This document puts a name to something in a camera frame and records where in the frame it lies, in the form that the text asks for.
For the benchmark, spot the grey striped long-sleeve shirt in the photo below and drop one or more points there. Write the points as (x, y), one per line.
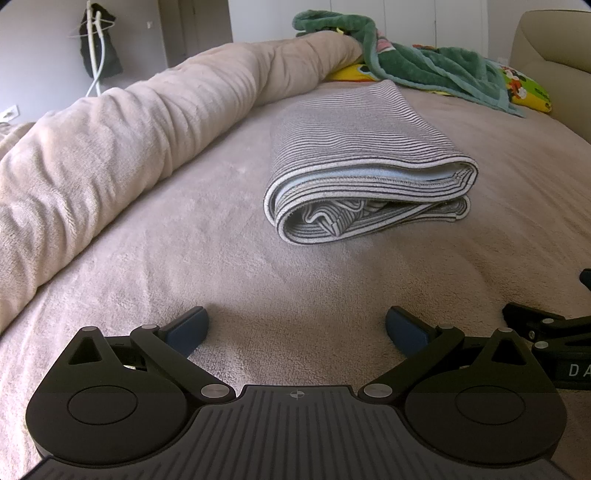
(356, 161)

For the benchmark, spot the beige upholstered headboard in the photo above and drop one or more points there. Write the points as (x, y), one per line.
(553, 47)

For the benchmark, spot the rolled beige duvet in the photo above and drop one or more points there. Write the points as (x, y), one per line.
(76, 170)

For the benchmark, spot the yellow cartoon pillow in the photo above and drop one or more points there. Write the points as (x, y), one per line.
(523, 90)

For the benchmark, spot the beige bed sheet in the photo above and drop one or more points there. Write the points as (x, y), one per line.
(295, 315)

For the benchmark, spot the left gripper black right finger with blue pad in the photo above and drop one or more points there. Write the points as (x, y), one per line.
(443, 359)

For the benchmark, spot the green fleece blanket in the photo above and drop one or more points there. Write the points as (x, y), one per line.
(456, 71)

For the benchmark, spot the white wall socket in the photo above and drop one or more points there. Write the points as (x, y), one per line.
(9, 114)

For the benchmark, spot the dark garment on hanger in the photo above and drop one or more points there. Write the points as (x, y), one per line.
(113, 66)

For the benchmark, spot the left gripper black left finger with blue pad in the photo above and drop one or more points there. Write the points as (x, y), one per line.
(151, 359)

